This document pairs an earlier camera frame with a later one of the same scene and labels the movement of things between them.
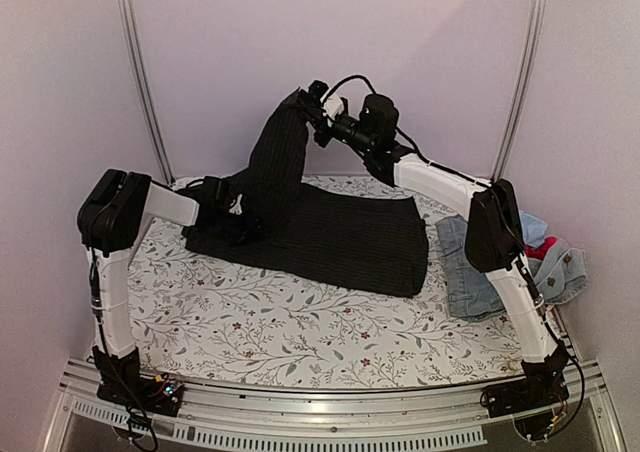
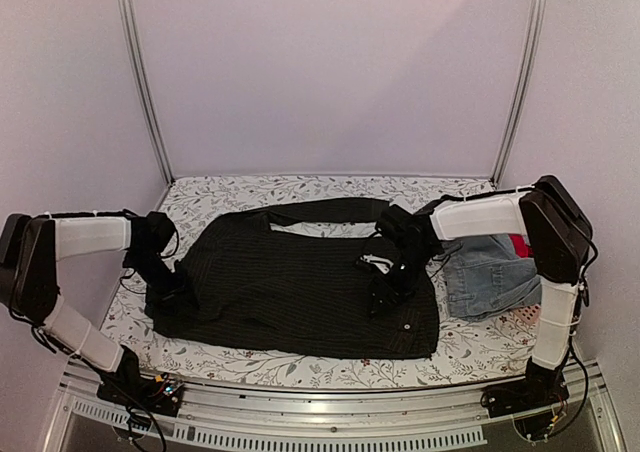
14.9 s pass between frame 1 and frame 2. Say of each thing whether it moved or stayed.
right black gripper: moved
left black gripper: moved
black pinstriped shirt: moved
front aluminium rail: stayed
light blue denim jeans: stayed
